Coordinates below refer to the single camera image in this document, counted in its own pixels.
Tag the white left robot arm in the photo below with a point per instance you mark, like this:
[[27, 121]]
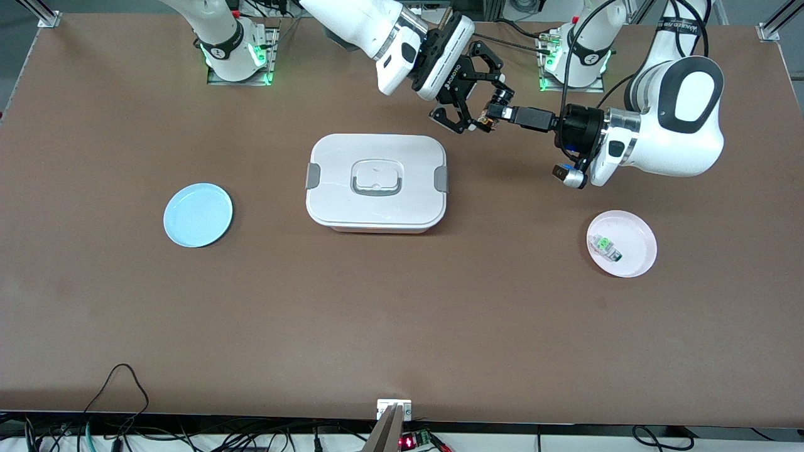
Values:
[[684, 125]]

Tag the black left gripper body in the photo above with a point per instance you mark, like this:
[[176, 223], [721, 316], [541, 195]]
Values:
[[579, 129]]

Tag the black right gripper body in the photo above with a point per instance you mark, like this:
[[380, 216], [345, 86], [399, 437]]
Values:
[[460, 83]]

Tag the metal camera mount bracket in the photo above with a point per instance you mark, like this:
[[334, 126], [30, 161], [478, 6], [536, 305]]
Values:
[[394, 408]]

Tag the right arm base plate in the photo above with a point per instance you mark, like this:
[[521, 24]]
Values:
[[271, 56]]

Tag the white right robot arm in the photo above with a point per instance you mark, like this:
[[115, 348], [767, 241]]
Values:
[[358, 25]]

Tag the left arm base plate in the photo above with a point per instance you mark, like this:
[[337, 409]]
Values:
[[546, 85]]

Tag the green switch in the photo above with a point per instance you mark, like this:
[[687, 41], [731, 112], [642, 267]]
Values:
[[606, 248]]

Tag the circuit board with red display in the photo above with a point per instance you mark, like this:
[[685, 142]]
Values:
[[416, 441]]

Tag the white lidded storage box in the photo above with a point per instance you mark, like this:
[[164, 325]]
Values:
[[377, 182]]

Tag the white plate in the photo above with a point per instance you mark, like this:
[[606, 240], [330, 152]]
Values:
[[631, 238]]

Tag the light blue plate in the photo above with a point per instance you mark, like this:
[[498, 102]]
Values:
[[198, 215]]

